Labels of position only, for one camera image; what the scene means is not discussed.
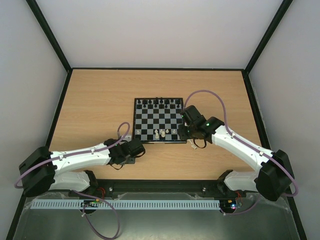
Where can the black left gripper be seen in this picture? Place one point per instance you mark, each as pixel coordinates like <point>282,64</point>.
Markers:
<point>131,160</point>

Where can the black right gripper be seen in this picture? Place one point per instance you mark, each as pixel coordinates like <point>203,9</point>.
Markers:
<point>183,132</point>

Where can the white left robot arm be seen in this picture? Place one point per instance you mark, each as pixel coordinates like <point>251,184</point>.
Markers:
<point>45,170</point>

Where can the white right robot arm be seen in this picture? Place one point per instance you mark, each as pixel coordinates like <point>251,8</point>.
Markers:
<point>272,173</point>

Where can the black chess pieces row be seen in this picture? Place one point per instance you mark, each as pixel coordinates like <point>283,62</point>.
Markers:
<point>158,103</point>

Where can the black and silver chessboard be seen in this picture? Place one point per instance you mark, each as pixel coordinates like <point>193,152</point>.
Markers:
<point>152,121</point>

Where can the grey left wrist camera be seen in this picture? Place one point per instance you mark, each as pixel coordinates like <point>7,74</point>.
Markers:
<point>128,137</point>

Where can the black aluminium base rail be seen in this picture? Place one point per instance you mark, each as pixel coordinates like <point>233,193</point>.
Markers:
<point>204,188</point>

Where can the light blue slotted cable duct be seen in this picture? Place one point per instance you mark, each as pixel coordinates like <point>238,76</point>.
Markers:
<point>77,204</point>

